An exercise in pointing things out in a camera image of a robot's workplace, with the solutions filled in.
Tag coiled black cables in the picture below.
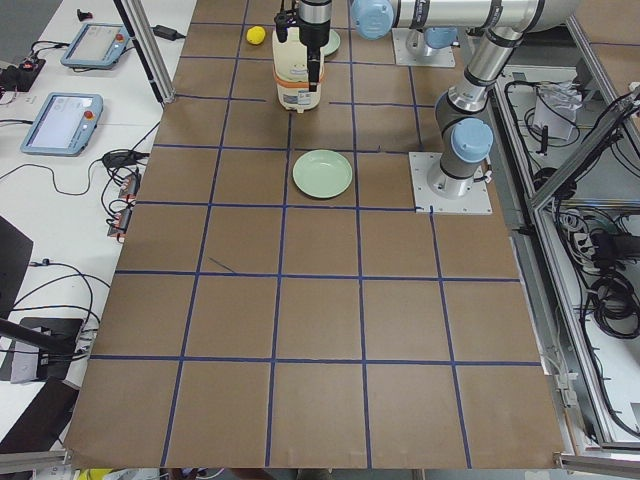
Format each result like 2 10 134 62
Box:
549 199 640 341

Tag green plate near arm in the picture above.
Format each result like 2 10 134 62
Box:
292 149 353 199
322 29 341 56

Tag teach pendant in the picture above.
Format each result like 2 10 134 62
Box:
20 92 104 157
60 23 130 70

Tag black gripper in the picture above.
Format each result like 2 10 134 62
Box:
274 12 331 92

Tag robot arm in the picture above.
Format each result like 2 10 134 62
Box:
274 0 332 92
351 1 579 200

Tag lower teach pendant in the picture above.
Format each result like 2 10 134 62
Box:
20 92 104 157

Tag black power adapter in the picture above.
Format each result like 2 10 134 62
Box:
152 25 186 41

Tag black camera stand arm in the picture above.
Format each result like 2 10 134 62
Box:
0 318 75 354

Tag upper teach pendant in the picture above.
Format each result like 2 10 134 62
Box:
60 23 130 70

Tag crumpled white paper bag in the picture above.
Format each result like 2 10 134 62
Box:
532 82 582 141

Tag aluminium frame post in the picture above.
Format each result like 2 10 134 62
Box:
113 0 176 105

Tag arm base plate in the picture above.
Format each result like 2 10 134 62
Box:
392 27 457 68
409 152 493 215

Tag yellow toy pepper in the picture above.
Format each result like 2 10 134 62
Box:
246 26 266 46

